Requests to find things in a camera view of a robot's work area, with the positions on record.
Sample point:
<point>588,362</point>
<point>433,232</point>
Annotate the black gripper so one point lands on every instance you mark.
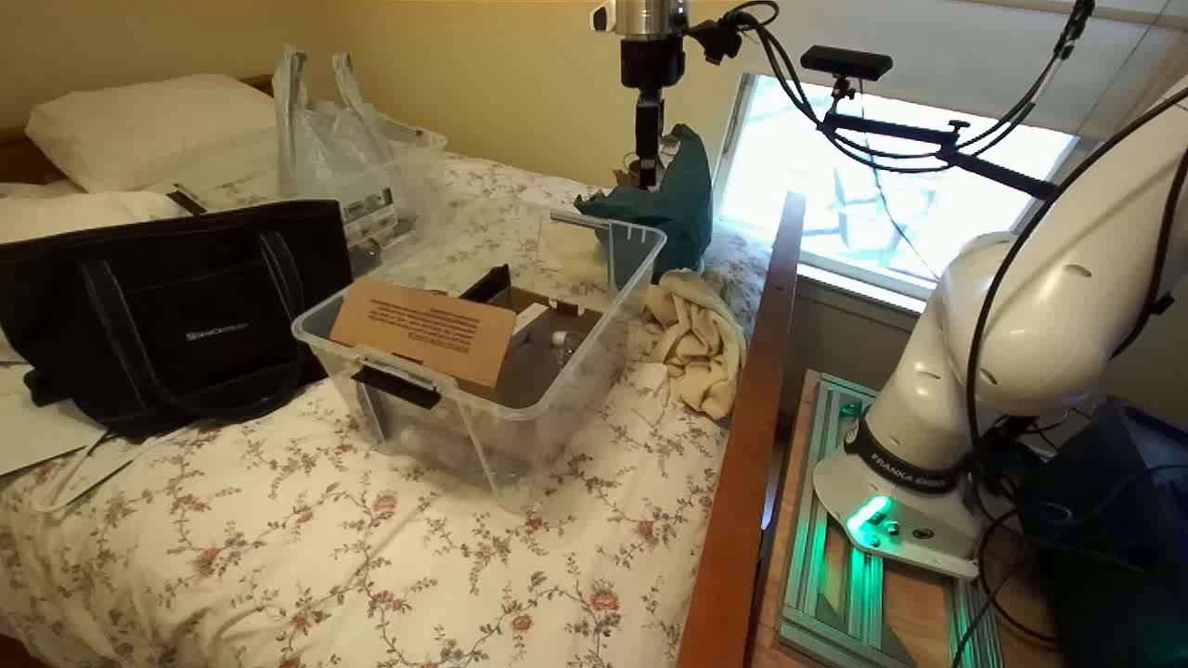
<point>650,60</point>

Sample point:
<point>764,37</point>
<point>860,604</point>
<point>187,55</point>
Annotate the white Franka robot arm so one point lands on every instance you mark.
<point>1062,309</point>

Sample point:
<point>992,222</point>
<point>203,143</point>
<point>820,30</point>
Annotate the brown cardboard box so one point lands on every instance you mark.
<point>422,327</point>

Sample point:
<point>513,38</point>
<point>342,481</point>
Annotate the clear plastic container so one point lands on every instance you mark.
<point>523,410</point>

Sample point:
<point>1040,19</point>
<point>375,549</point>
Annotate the wooden bed footboard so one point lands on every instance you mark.
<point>749,457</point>

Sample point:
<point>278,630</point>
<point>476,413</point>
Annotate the floral bed sheet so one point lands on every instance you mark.
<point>310,557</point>

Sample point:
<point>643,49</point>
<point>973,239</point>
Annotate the teal cloth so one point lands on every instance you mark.
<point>674,205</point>

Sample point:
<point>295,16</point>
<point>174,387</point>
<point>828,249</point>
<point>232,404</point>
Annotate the cream cloth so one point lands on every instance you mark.
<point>701,348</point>

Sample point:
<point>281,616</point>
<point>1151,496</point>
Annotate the bright window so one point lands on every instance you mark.
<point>867,197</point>

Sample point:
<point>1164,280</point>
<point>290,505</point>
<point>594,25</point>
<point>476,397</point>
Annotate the black white labelled packet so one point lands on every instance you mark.
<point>372,212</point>

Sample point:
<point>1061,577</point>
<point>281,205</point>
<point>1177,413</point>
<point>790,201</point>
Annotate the translucent plastic bag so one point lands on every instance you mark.
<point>355,163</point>

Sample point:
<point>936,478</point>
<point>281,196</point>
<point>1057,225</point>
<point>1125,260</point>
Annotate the green striped base board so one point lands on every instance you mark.
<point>842,580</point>

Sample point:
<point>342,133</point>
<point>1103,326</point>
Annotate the black tote bag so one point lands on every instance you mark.
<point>162,322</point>

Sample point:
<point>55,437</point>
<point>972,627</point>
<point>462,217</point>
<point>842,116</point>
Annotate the dark blue bag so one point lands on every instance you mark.
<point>1115,544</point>

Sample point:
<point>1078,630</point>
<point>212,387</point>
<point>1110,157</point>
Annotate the white paper sheets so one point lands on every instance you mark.
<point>39,429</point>

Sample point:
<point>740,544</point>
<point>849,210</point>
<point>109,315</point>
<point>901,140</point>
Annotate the black camera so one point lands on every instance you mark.
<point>843,60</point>

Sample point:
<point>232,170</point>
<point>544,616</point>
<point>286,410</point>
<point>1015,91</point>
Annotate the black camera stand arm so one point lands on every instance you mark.
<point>940,150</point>

